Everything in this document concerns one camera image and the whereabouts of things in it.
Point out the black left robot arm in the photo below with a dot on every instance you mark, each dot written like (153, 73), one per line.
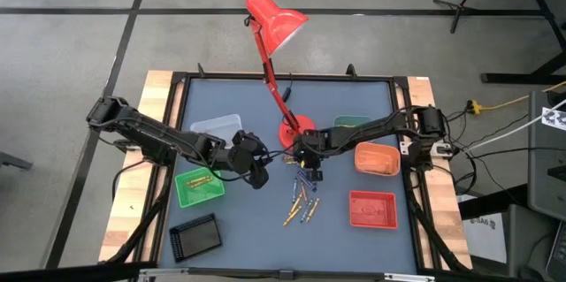
(155, 134)

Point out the white fiducial marker tag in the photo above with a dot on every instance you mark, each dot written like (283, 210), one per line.
(555, 118)

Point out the teal plastic bin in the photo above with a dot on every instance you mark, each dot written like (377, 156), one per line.
(351, 120)

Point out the black desk leg frame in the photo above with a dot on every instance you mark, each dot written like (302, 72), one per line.
(513, 78)

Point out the navy blue crayon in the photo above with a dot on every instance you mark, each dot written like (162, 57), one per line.
(306, 180)
(303, 182)
(312, 185)

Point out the white cardboard box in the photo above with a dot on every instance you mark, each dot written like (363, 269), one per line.
(484, 238)

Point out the black camera mount beam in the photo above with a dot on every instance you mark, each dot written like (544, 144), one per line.
(66, 273)

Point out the black frame clamp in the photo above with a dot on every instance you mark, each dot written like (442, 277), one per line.
(201, 70)
(351, 70)

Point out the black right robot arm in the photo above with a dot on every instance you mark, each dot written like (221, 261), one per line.
(367, 129)

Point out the yellow crayon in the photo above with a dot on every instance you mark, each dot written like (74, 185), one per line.
(293, 205)
(196, 185)
(199, 179)
(200, 182)
(292, 216)
(312, 210)

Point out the red desk lamp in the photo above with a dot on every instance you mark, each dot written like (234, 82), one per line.
(276, 17)

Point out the black tripod stand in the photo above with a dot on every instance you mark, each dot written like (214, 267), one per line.
(460, 5)

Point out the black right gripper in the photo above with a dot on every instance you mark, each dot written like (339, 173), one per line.
(315, 149)

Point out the grey stand foot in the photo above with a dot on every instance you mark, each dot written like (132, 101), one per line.
(15, 161)

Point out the black plastic basket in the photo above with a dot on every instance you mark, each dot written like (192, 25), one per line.
(196, 238)

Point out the orange plastic bin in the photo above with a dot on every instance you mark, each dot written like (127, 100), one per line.
(376, 158)

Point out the grey cabinet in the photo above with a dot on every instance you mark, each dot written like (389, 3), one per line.
(546, 176)

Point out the grey computer case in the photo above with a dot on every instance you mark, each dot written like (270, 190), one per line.
(526, 238)

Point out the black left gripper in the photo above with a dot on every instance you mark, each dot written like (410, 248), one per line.
(243, 158)

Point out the grey blue table mat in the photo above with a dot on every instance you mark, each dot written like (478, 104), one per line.
(247, 246)

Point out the red plastic basket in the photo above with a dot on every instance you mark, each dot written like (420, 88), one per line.
(372, 210)

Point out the black metal table frame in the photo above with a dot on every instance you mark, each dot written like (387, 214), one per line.
(336, 77)

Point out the green plastic basket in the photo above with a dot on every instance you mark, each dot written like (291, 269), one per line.
(208, 195)

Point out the clear plastic bin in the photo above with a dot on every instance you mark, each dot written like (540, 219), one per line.
(216, 125)

